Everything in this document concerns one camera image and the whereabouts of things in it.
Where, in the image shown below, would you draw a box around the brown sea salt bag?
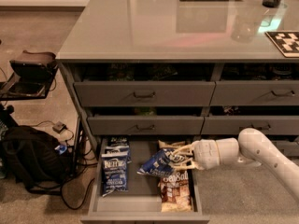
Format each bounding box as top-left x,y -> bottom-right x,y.
159,171 -> 192,212
158,140 -> 186,149

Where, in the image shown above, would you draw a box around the open bottom left drawer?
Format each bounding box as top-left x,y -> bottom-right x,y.
81,136 -> 209,224

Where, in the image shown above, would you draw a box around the front brown Sea Salt bag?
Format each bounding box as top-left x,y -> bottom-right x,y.
159,171 -> 192,212

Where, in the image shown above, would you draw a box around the rear brown Sea Salt bag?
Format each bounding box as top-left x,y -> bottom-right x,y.
158,140 -> 186,149

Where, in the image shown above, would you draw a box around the top left grey drawer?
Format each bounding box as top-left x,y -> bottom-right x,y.
74,81 -> 215,107

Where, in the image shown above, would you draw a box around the middle right grey drawer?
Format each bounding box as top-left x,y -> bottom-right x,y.
202,116 -> 299,135

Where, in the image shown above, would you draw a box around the grey counter cabinet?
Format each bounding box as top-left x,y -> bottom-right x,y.
58,0 -> 298,150

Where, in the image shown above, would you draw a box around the black floor cables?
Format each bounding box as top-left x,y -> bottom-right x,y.
27,119 -> 97,211

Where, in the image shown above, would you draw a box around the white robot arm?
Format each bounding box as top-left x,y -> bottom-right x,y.
173,128 -> 299,201

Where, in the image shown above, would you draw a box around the blue kettle chip bag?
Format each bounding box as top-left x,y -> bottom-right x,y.
102,151 -> 128,196
105,146 -> 132,163
137,148 -> 186,177
108,136 -> 129,147

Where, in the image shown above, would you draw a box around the black office chair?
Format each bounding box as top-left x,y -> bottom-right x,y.
0,50 -> 58,101

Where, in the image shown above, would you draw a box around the black backpack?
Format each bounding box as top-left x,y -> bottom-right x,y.
1,126 -> 72,190

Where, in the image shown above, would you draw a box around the blue small object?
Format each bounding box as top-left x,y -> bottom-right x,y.
55,145 -> 67,155

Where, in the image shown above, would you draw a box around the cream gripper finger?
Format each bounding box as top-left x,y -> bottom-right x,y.
172,144 -> 194,156
171,159 -> 200,170

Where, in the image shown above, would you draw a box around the checkered marker board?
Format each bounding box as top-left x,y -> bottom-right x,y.
265,31 -> 299,58

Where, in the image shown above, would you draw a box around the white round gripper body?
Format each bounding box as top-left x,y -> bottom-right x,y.
192,139 -> 220,170

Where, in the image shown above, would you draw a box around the top right grey drawer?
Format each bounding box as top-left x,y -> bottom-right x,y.
210,80 -> 299,106

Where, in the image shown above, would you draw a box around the black power adapter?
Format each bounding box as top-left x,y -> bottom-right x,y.
52,121 -> 66,133

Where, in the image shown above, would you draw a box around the middle left grey drawer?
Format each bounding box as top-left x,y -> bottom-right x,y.
87,116 -> 204,135

